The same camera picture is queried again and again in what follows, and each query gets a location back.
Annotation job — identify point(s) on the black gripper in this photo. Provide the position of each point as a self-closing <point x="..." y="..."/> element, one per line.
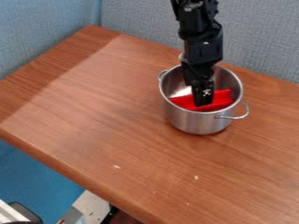
<point x="201" y="35"/>

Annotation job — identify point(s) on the red rectangular block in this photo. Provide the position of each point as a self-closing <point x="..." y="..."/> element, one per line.
<point x="221" y="100"/>

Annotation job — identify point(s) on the stainless steel pot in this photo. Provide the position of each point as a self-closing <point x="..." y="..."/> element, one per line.
<point x="194" y="122"/>

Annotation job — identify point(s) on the white object at corner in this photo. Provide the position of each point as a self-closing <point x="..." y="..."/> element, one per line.
<point x="8" y="214"/>

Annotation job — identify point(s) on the black chair part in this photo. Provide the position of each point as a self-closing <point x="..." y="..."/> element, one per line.
<point x="32" y="218"/>

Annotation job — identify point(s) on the white table leg bracket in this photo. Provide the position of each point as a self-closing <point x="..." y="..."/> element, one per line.
<point x="88" y="210"/>

